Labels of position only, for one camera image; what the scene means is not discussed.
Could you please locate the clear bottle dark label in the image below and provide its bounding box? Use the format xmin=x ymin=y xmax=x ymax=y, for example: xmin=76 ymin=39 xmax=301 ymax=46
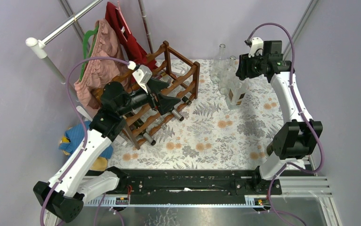
xmin=265 ymin=142 xmax=275 ymax=157

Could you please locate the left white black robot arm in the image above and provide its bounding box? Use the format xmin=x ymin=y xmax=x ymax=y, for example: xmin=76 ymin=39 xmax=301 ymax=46
xmin=33 ymin=78 xmax=181 ymax=226

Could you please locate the floral tablecloth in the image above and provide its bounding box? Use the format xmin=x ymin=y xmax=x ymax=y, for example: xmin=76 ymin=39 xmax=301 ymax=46
xmin=108 ymin=59 xmax=283 ymax=170

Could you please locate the red hanging garment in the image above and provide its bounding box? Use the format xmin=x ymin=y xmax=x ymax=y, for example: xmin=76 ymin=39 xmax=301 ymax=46
xmin=105 ymin=2 xmax=158 ymax=70

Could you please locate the blue cloth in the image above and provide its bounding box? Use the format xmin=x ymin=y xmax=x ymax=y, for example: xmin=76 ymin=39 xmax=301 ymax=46
xmin=58 ymin=121 xmax=113 ymax=160

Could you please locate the white slotted cable duct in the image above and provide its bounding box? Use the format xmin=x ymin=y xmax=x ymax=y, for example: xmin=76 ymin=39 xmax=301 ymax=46
xmin=101 ymin=193 xmax=270 ymax=208

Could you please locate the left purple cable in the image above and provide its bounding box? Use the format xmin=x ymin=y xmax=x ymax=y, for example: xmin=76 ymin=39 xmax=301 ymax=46
xmin=39 ymin=56 xmax=136 ymax=226

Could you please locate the clear tall bottle back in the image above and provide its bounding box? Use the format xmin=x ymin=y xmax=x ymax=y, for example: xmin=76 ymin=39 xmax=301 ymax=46
xmin=210 ymin=43 xmax=226 ymax=84

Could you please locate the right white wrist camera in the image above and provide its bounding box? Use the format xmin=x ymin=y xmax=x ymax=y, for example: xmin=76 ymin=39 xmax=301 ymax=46
xmin=245 ymin=37 xmax=264 ymax=58

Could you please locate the silver clothes rail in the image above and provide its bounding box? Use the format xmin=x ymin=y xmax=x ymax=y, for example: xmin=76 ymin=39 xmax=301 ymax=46
xmin=25 ymin=0 xmax=101 ymax=84

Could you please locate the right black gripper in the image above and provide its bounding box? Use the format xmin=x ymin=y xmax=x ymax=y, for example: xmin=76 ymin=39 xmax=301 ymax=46
xmin=235 ymin=51 xmax=267 ymax=80

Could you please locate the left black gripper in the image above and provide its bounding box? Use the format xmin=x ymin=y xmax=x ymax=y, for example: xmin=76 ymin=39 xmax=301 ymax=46
xmin=116 ymin=76 xmax=180 ymax=116

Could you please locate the clear bottle black cap front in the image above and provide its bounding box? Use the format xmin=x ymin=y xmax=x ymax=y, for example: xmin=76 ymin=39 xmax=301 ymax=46
xmin=160 ymin=72 xmax=191 ymax=105

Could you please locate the yellow cloth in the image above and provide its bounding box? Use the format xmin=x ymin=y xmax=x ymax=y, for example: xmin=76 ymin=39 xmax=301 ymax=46
xmin=58 ymin=136 xmax=108 ymax=171

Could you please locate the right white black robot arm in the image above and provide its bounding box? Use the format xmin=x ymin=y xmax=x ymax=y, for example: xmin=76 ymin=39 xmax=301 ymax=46
xmin=236 ymin=37 xmax=323 ymax=194

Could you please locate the purple cable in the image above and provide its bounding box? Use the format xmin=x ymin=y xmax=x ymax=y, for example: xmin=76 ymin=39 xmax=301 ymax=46
xmin=244 ymin=22 xmax=326 ymax=226
xmin=39 ymin=56 xmax=136 ymax=226

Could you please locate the green wine bottle brown label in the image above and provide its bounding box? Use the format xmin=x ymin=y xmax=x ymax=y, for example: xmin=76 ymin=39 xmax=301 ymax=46
xmin=139 ymin=129 xmax=156 ymax=146

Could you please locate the clear round bottle back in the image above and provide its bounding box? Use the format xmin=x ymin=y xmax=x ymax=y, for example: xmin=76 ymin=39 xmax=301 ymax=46
xmin=218 ymin=56 xmax=237 ymax=95

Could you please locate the green wine bottle silver neck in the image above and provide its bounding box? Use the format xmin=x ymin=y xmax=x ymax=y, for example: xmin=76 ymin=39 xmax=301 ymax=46
xmin=171 ymin=108 xmax=184 ymax=121

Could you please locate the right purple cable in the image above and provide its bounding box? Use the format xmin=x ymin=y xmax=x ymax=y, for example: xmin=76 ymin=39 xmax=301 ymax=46
xmin=244 ymin=22 xmax=326 ymax=226

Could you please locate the brown wooden wine rack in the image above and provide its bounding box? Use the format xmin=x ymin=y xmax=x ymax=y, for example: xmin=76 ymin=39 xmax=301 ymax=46
xmin=90 ymin=41 xmax=200 ymax=149

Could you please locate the pink hanging garment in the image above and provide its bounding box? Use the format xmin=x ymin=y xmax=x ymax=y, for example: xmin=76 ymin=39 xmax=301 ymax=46
xmin=74 ymin=19 xmax=127 ymax=117

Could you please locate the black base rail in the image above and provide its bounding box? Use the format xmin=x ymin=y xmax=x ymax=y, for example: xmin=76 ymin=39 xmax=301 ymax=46
xmin=106 ymin=167 xmax=286 ymax=198

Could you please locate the green clothes hanger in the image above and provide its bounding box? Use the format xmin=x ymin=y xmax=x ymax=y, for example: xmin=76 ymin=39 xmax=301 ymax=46
xmin=78 ymin=24 xmax=99 ymax=82

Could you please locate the clear bottle black cap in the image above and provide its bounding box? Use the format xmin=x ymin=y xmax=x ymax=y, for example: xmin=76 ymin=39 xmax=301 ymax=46
xmin=225 ymin=77 xmax=249 ymax=110
xmin=160 ymin=72 xmax=191 ymax=105

